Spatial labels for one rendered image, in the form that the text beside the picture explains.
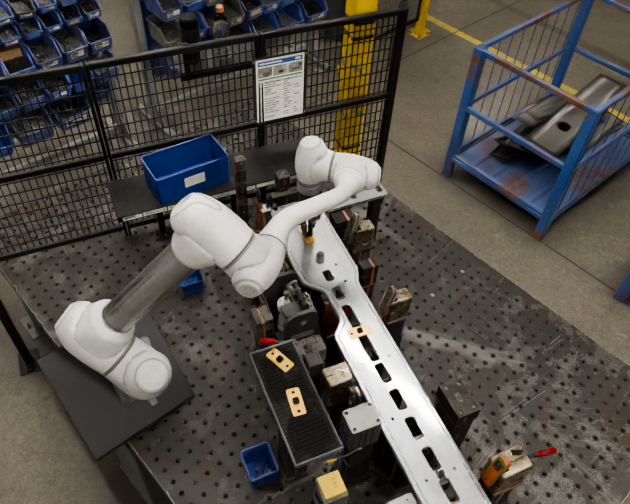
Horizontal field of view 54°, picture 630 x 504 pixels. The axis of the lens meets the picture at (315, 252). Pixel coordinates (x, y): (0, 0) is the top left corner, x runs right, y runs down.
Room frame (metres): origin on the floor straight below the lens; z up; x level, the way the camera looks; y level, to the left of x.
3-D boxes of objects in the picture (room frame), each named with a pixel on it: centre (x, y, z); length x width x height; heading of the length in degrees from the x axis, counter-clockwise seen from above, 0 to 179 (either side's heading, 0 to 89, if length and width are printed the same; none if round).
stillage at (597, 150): (3.35, -1.53, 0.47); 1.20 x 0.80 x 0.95; 134
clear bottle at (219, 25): (2.15, 0.40, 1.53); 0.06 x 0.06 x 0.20
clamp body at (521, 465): (0.75, -0.59, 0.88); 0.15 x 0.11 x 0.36; 116
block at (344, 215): (1.76, -0.10, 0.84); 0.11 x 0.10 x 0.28; 116
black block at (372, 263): (1.52, -0.20, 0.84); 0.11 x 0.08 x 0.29; 116
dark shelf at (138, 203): (1.92, 0.40, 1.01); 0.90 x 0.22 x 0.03; 116
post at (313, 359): (1.02, -0.02, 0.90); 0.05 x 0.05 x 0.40; 26
